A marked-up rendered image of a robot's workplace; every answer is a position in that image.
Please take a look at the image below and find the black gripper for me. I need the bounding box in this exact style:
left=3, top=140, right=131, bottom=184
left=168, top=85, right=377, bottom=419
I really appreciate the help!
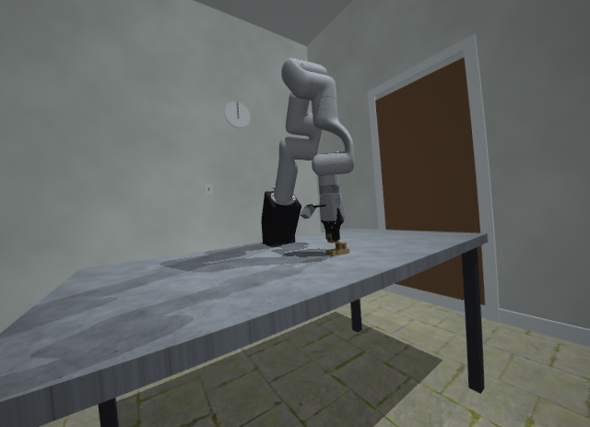
left=320, top=193, right=345, bottom=241

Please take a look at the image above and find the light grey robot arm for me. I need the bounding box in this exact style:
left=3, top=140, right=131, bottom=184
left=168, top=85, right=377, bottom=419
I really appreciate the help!
left=271, top=58, right=354, bottom=206

